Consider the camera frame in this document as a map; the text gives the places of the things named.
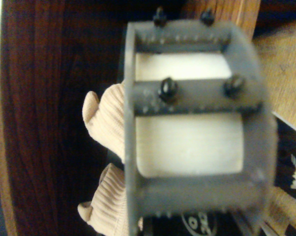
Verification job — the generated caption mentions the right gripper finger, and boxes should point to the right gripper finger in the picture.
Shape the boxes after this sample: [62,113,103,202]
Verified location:
[124,6,278,236]

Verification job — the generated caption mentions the black shoe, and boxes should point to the black shoe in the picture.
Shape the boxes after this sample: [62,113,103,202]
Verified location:
[270,112,296,205]

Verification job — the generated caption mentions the brown shoe rack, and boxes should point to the brown shoe rack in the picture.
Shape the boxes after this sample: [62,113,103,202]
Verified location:
[0,0,262,236]

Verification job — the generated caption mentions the beige shoe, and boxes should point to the beige shoe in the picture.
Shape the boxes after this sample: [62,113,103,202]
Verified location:
[82,82,127,163]
[77,162,144,236]

